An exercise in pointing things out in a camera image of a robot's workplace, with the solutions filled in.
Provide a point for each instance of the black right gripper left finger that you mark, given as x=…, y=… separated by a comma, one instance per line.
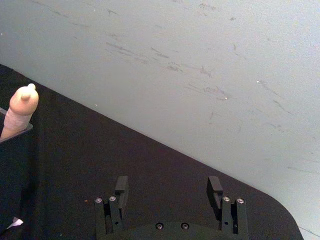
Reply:
x=121, y=190

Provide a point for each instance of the black table cloth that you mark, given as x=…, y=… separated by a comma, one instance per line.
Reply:
x=155, y=185

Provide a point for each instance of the small white paper scrap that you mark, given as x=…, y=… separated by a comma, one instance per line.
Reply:
x=15, y=222

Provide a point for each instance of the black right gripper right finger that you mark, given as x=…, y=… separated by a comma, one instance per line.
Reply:
x=214, y=192

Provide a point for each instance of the plain pale wall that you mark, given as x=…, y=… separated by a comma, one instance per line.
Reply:
x=175, y=62

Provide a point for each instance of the clear plastic case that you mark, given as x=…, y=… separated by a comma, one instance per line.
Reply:
x=15, y=162

